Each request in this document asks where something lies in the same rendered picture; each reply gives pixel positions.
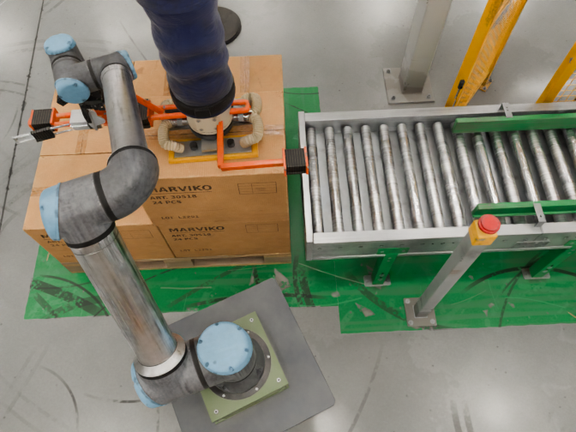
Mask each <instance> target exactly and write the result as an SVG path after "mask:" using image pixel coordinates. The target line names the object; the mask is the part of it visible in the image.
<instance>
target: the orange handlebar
mask: <svg viewBox="0 0 576 432"><path fill-rule="evenodd" d="M231 105H245V107H242V108H231V109H230V114H242V113H247V112H249V111H250V110H251V103H250V102H249V101H248V100H247V99H234V100H233V102H232V104H231ZM157 106H158V107H159V108H161V109H163V110H164V111H165V110H173V109H177V108H176V106H175V105H157ZM95 112H96V113H97V116H102V118H104V119H105V123H103V124H104V126H108V122H107V116H106V111H100V110H96V111H95ZM70 115H71V112H63V113H56V118H57V119H63V118H70ZM175 118H186V116H185V115H184V114H182V112H174V113H163V114H152V115H151V120H164V119H175ZM66 123H69V121H62V122H54V127H56V126H59V125H63V124H66ZM70 126H71V125H70V123H69V126H65V127H70ZM217 163H218V168H219V169H221V170H222V171H233V170H244V169H255V168H266V167H277V166H284V164H283V159H266V160H256V161H244V162H233V163H224V128H223V121H221V122H219V125H217Z"/></svg>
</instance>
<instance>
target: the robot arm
mask: <svg viewBox="0 0 576 432"><path fill-rule="evenodd" d="M44 49H45V53H46V54H47V55H48V56H49V58H50V60H51V69H52V74H53V78H54V82H55V83H54V86H55V88H56V90H57V103H58V104H60V105H61V106H65V105H66V104H68V103H71V104H79V106H80V108H81V112H82V115H83V116H84V118H85V120H86V121H87V123H88V124H89V125H90V126H91V127H92V128H93V129H95V130H98V128H97V125H100V124H103V123H105V119H104V118H102V117H98V116H97V113H96V112H95V111H96V110H100V111H106V116H107V122H108V129H109V136H110V142H111V155H110V156H109V158H108V160H107V165H106V168H104V169H103V170H101V171H96V172H93V173H90V174H87V175H85V176H82V177H78V178H75V179H72V180H68V181H66V182H63V183H58V184H57V185H54V186H51V187H49V188H47V189H44V190H43V191H42V193H41V194H40V197H39V210H40V215H41V218H42V222H43V225H44V228H45V230H46V232H47V234H48V236H49V237H50V239H52V240H53V241H60V240H61V239H63V240H64V242H65V243H66V244H67V246H68V247H69V248H70V249H71V250H72V252H73V254H74V255H75V257H76V259H77V260H78V262H79V263H80V265H81V267H82V269H83V270H84V272H85V273H86V275H87V276H88V278H89V280H90V281H91V283H92V284H93V287H94V288H95V290H96V292H98V294H99V296H100V298H101V299H102V301H103V303H104V304H105V306H106V308H107V309H108V311H109V312H110V314H111V316H112V318H113V319H114V321H115V322H116V324H117V326H118V327H119V329H120V330H121V332H122V334H123V336H124V338H126V340H127V341H128V343H129V345H130V347H131V349H132V350H133V352H134V354H135V358H134V362H133V363H132V365H131V377H132V381H133V382H134V387H135V390H136V392H137V394H138V396H139V398H140V400H141V402H142V403H143V404H144V405H145V406H147V407H149V408H156V407H159V406H163V405H167V404H169V403H171V402H174V401H176V400H179V399H182V398H184V397H187V396H189V395H191V394H193V393H198V392H200V391H202V390H204V389H207V388H209V387H212V386H216V387H218V388H219V389H221V390H222V391H224V392H227V393H244V392H246V391H248V390H250V389H251V388H252V387H254V386H255V385H256V384H257V383H258V381H259V380H260V379H261V377H262V375H263V372H264V369H265V356H264V353H263V350H262V348H261V346H260V345H259V344H258V342H257V341H256V340H255V339H253V338H252V337H250V336H249V335H248V334H247V332H246V331H245V330H244V329H243V328H241V327H240V326H238V325H237V324H235V323H232V322H228V321H221V322H217V323H214V324H212V325H211V326H209V327H208V328H206V329H205V330H204V332H203V333H202V334H201V335H200V336H197V337H195V338H192V339H189V340H186V341H184V340H183V338H182V337H181V336H180V335H178V334H176V333H172V332H171V330H170V328H169V327H168V325H167V323H166V321H165V318H164V316H163V315H162V313H161V312H160V310H159V307H158V305H157V304H156V302H155V300H154V298H153V295H152V294H151V292H150V290H149V289H148V287H147V284H146V282H145V280H144V278H143V277H142V275H141V273H140V271H139V269H138V267H137V266H136V264H135V261H134V259H133V257H132V255H131V254H130V252H129V250H128V248H127V246H126V244H125V242H124V240H123V238H122V236H121V235H120V233H119V231H118V229H117V227H116V222H115V221H116V220H119V219H123V218H125V217H127V216H128V215H130V214H132V213H133V212H134V211H136V210H137V209H138V208H139V207H140V206H141V205H142V204H143V203H144V202H145V201H146V200H147V199H148V197H149V196H150V195H151V194H152V192H153V190H154V188H155V186H156V184H157V182H158V179H159V163H158V160H157V158H156V156H155V154H154V153H153V152H152V151H151V150H150V149H148V147H147V140H146V136H145V132H144V128H143V125H142V120H141V114H140V110H139V106H138V102H137V98H136V95H135V88H134V83H133V80H135V79H136V78H137V74H136V72H135V68H134V65H133V64H132V62H131V59H130V57H129V54H128V52H127V51H126V50H121V51H115V52H112V53H110V54H107V55H104V56H101V57H96V58H93V59H90V60H86V61H85V60H84V58H83V56H82V54H81V52H80V50H79V48H78V46H77V45H76V42H75V41H74V39H73V38H72V37H71V36H70V35H68V34H66V33H60V34H56V35H53V36H51V37H50V38H48V39H47V40H46V42H45V43H44ZM104 105H105V107H104ZM102 106H103V108H102ZM87 109H94V111H89V110H87Z"/></svg>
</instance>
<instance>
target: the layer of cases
mask: <svg viewBox="0 0 576 432"><path fill-rule="evenodd" d="M131 62H132V64H133V65H134V68H135V72H136V74H137V78H136V79H135V80H133V83H134V88H135V94H137V95H139V96H140V97H153V96H171V95H170V91H169V84H168V81H167V78H166V71H165V69H164V68H163V66H162V64H161V62H160V60H146V61H131ZM228 65H229V67H230V70H231V72H232V74H233V76H234V81H235V86H236V93H251V92H271V91H283V95H284V88H283V70H282V55H263V56H243V57H229V61H228ZM52 107H55V108H56V110H57V111H58V113H63V112H71V111H72V110H80V109H81V108H80V106H79V104H71V103H68V104H66V105H65V106H61V105H60V104H58V103H57V90H56V88H55V92H54V96H53V100H52V103H51V109H52ZM101 125H102V127H103V128H102V129H98V130H95V129H83V130H74V129H73V128H70V127H62V128H58V131H53V133H56V132H59V131H63V130H66V129H73V130H72V131H69V132H65V133H62V134H58V135H55V136H56V138H52V139H49V140H45V141H43V144H42V148H41V151H40V157H39V162H38V166H37V170H36V173H35V178H34V181H33V188H32V192H31V195H30V200H29V203H28V207H27V214H26V218H25V221H24V226H23V229H22V230H24V232H26V234H28V235H29V236H30V237H31V238H32V239H33V240H35V241H36V242H37V243H38V244H39V245H41V246H42V247H43V248H44V249H45V250H47V251H48V252H49V253H50V254H51V255H53V256H54V257H55V258H56V259H57V260H59V261H60V262H61V263H64V262H78V260H77V259H76V257H75V255H74V254H73V252H72V250H71V249H70V248H69V247H68V246H67V244H66V243H65V242H64V240H63V239H61V240H60V241H53V240H52V239H50V237H49V236H48V234H47V232H46V230H45V228H44V225H43V222H42V218H41V215H40V210H39V197H40V194H41V193H42V191H43V190H44V189H47V188H49V187H51V186H54V185H57V184H58V183H63V182H66V181H68V180H72V179H75V178H78V177H82V176H85V175H87V174H90V173H93V172H96V171H101V170H103V169H104V168H106V165H107V160H108V158H109V156H110V155H111V142H110V136H109V129H108V126H104V124H101ZM115 222H116V227H117V229H118V231H119V233H120V235H121V236H122V238H123V240H124V242H125V244H126V246H127V248H128V250H129V252H130V254H131V255H132V257H133V259H134V260H140V259H160V258H175V257H176V258H179V257H199V256H218V255H256V254H275V253H290V252H291V240H290V216H289V220H286V221H267V222H247V223H228V224H208V225H170V226H154V225H153V223H152V221H151V220H150V218H149V217H148V215H147V213H146V211H145V210H144V208H143V206H140V207H139V208H138V209H137V210H136V211H134V212H133V213H132V214H130V215H128V216H127V217H125V218H123V219H119V220H116V221H115Z"/></svg>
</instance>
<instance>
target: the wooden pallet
mask: <svg viewBox="0 0 576 432"><path fill-rule="evenodd" d="M134 261H135V264H136V266H137V267H138V269H139V270H152V269H171V268H191V267H228V266H248V265H266V264H286V263H291V253H275V254H256V255H218V256H199V257H179V258H176V257H175V258H160V259H140V260H134ZM61 264H62V265H63V266H64V267H66V268H67V269H68V270H69V271H70V272H72V273H84V270H83V269H82V267H81V265H80V263H79V262H64V263H61Z"/></svg>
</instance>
